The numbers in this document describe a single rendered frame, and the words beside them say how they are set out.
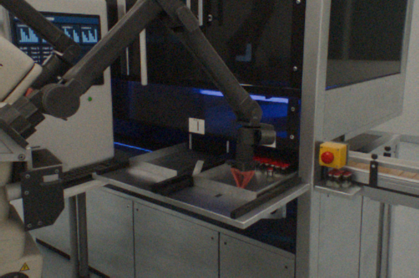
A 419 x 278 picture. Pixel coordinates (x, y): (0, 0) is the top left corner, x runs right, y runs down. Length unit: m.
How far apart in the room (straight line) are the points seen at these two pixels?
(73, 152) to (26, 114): 0.95
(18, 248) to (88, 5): 1.10
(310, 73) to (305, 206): 0.47
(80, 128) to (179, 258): 0.75
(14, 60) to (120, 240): 1.41
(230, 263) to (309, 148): 0.65
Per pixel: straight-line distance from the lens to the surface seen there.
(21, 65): 1.19
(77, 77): 1.07
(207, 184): 1.45
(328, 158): 1.43
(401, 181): 1.53
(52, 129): 1.91
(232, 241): 1.82
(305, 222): 1.59
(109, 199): 2.35
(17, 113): 1.05
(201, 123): 1.75
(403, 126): 6.21
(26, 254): 1.32
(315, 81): 1.45
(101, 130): 2.05
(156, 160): 1.78
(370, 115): 1.97
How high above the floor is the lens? 1.39
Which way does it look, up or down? 11 degrees down
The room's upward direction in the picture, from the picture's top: straight up
